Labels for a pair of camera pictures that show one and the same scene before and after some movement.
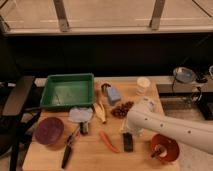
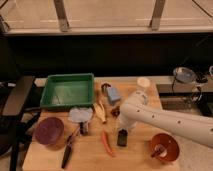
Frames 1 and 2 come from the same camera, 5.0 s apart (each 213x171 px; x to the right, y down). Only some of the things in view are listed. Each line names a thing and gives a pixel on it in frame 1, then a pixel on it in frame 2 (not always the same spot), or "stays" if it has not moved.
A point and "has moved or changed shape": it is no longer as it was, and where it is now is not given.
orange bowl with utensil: [163, 148] stays
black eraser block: [128, 142] has moved or changed shape
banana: [99, 111] stays
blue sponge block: [113, 94] stays
